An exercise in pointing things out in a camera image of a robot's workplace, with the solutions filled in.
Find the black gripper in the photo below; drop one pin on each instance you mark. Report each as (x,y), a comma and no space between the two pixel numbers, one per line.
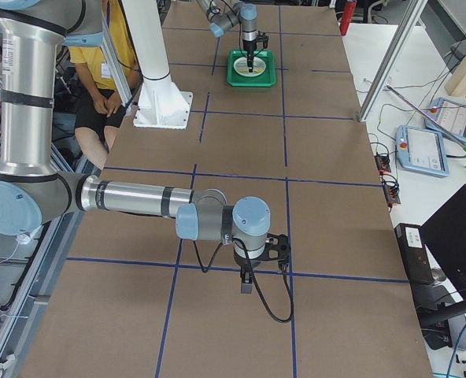
(249,46)
(244,263)

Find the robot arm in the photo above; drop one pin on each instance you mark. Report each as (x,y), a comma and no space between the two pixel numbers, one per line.
(241,13)
(33,192)

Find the white round plate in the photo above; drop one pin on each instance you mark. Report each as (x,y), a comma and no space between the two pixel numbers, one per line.
(242,68)

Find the green plastic tray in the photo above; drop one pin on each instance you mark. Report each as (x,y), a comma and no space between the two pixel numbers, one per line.
(267,79)

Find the red cylinder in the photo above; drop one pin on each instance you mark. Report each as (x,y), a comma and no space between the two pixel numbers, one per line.
(347,16)

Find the seated person yellow shirt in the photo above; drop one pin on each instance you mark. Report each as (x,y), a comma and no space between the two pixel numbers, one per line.
(100,111)

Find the orange black usb hub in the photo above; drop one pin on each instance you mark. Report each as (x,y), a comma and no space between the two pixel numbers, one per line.
(382,163)

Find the black desktop box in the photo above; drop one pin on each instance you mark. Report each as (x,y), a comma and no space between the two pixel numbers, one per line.
(414,256)

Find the near teach pendant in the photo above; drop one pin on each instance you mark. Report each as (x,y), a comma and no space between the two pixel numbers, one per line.
(421,150)

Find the teach pendant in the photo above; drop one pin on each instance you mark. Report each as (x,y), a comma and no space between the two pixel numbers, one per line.
(421,150)
(450,115)

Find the black monitor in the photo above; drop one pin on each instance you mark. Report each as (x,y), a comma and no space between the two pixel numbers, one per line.
(444,233)

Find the far teach pendant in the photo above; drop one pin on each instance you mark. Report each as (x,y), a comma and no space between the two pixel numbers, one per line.
(450,115)

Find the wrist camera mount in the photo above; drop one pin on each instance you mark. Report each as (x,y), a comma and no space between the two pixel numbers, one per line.
(277,248)
(262,38)

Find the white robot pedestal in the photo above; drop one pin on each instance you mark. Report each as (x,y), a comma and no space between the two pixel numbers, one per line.
(161,103)

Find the aluminium frame post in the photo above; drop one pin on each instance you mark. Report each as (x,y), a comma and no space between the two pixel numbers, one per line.
(400,38)

